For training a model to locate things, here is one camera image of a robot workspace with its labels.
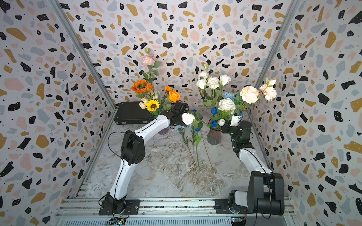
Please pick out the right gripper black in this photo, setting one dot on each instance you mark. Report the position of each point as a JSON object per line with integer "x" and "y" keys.
{"x": 225, "y": 129}

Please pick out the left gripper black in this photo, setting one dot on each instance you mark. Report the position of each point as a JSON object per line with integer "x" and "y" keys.
{"x": 184, "y": 125}

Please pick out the purple ribbed glass vase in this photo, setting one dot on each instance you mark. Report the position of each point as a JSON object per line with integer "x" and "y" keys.
{"x": 164, "y": 131}

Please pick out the brown ribbed glass vase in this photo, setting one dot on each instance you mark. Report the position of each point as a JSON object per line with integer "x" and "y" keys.
{"x": 214, "y": 137}

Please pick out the small blue tulip flower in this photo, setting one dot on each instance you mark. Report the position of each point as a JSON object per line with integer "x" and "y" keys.
{"x": 198, "y": 138}

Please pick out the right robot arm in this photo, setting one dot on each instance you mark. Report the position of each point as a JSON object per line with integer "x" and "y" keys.
{"x": 265, "y": 193}

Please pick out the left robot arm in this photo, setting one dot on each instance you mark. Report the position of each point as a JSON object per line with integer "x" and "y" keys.
{"x": 132, "y": 152}

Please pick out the white tulip bud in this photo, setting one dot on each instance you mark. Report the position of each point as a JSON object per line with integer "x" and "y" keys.
{"x": 221, "y": 122}

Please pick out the orange rose flower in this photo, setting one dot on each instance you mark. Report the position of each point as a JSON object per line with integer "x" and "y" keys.
{"x": 174, "y": 96}

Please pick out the yellow sunflower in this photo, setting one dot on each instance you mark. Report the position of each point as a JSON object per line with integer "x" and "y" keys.
{"x": 152, "y": 105}

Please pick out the white flower bouquet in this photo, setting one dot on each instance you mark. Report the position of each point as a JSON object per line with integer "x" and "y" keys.
{"x": 211, "y": 89}

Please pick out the orange marigold flower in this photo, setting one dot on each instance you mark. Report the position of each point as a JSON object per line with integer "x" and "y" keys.
{"x": 167, "y": 89}

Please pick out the light blue carnation right bouquet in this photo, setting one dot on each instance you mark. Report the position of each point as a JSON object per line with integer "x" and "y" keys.
{"x": 228, "y": 95}

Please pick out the peach carnation stem right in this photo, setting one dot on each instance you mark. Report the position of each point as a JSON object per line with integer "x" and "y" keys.
{"x": 250, "y": 95}

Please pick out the large orange gerbera flower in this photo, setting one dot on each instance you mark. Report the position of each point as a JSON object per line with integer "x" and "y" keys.
{"x": 142, "y": 86}

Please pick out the black rectangular case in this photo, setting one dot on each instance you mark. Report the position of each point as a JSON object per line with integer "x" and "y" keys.
{"x": 131, "y": 113}

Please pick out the pink carnation stem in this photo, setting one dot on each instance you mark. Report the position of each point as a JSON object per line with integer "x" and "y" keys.
{"x": 150, "y": 63}

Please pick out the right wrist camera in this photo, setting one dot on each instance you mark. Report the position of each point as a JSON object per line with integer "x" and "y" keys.
{"x": 236, "y": 119}

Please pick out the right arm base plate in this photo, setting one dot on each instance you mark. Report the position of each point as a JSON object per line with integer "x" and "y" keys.
{"x": 222, "y": 206}

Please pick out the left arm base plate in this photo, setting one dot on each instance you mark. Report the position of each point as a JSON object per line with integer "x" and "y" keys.
{"x": 125, "y": 208}

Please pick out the aluminium front rail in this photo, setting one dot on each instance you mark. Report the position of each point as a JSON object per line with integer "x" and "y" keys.
{"x": 199, "y": 211}

